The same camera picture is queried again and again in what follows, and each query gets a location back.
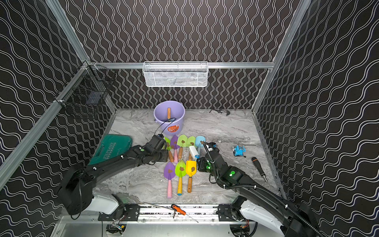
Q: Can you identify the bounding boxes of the purple trowel pink handle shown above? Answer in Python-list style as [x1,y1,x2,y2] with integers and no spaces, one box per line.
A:
[163,162,176,198]
[170,135,179,165]

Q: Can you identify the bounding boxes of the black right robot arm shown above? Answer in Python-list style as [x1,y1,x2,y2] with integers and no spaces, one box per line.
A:
[203,147,323,237]

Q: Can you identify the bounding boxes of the purple plastic bucket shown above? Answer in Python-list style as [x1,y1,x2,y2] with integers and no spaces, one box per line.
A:
[154,101,186,137]

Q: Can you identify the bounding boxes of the wide green trowel wooden handle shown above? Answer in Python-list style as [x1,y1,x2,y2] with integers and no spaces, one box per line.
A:
[177,134,188,160]

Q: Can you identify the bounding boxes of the yellow square trowel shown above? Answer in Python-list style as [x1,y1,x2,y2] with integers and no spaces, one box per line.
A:
[186,161,197,193]

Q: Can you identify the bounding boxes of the wide light blue trowel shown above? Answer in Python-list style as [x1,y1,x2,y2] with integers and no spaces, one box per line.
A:
[195,136,206,155]

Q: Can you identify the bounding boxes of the lime front trowel yellow handle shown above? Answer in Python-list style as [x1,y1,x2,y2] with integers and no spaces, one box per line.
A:
[175,160,187,196]

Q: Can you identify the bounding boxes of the white wire basket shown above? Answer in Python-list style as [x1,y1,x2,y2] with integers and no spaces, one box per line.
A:
[142,61,209,87]

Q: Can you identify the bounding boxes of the purple front trowel pink handle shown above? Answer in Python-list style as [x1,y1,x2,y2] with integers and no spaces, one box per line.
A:
[163,162,176,198]

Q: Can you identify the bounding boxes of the green plastic tool case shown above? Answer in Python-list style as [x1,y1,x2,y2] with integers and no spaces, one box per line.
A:
[89,134,132,165]

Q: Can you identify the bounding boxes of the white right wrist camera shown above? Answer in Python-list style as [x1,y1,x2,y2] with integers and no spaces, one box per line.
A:
[204,142,217,152]

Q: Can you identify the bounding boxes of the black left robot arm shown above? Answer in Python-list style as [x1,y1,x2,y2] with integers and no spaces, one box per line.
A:
[57,134,168,220]

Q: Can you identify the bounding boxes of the black wire basket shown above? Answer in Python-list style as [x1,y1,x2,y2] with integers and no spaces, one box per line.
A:
[59,65,115,119]

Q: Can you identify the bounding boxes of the small blue clamp tool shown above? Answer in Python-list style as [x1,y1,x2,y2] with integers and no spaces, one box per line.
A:
[233,145,246,157]

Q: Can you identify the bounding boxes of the black orange screwdriver handle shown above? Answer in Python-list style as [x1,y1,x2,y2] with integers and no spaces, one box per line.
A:
[252,157,268,182]

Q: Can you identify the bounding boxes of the black clip tool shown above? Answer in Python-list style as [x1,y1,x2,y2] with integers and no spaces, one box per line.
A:
[209,109,231,116]

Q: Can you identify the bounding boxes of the orange handled screwdriver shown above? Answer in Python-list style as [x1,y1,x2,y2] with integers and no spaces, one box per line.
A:
[171,204,198,223]

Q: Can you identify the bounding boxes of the white blue brush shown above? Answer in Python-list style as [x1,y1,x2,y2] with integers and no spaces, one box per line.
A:
[189,146,200,160]

